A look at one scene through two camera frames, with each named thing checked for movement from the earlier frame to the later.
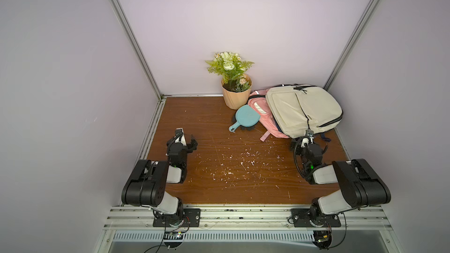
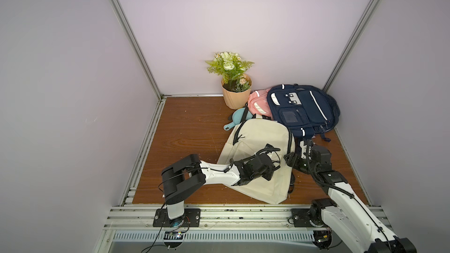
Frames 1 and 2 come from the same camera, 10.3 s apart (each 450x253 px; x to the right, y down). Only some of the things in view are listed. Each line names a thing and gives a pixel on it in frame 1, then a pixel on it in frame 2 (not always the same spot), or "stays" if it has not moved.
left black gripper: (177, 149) -> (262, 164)
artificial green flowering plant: (230, 66) stays
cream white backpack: (296, 109) -> (249, 136)
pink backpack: (258, 100) stays
